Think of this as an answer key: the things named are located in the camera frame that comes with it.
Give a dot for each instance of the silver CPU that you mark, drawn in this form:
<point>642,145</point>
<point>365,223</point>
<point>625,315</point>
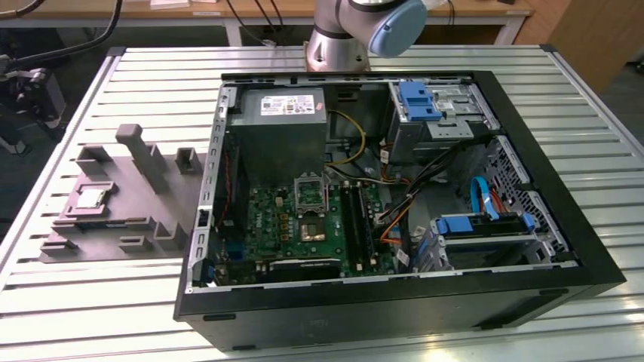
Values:
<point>91,199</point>

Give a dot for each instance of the CPU socket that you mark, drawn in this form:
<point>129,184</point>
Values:
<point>313,231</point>

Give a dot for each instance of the white stand leg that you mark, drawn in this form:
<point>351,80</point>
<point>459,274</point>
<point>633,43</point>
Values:
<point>10,141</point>

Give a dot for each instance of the grey parts rack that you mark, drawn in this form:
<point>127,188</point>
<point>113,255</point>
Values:
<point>137,188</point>

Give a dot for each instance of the RAM stick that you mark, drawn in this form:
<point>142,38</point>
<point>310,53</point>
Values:
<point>115,225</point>

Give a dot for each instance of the white box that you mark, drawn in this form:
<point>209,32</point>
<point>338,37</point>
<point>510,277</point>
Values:
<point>171,4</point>

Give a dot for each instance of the grey Dell power supply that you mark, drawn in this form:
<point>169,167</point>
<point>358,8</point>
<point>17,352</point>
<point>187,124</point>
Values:
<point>282,151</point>

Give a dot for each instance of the long blue expansion slot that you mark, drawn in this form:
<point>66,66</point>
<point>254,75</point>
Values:
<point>235,250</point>

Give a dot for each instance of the green motherboard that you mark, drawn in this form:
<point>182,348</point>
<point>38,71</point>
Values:
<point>267,230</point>

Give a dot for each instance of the Nvidia graphics card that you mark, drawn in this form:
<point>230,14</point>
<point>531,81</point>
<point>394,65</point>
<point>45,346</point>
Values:
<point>302,265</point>

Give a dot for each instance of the black RAM slot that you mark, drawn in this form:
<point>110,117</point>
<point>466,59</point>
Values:
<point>367,226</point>
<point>353,226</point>

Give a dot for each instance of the blue plastic drive latch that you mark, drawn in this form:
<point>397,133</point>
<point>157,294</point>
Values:
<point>415,100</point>

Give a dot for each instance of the silver metal drive cage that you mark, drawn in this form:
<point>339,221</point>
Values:
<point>449,132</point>

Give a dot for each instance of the black PC case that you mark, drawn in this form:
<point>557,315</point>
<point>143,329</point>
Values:
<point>353,320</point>

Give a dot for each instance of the hard disk in blue carrier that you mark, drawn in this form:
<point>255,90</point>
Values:
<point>455,225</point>

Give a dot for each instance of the wooden desk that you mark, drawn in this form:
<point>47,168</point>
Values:
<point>478,10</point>

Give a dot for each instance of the metal disk bay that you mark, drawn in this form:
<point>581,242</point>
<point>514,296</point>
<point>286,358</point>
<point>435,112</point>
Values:
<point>489,240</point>

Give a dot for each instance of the wooden cabinet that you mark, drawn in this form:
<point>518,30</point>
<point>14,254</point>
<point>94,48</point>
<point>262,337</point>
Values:
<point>594,37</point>

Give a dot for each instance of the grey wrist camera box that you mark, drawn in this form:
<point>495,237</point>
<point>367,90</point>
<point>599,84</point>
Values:
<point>53,96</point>

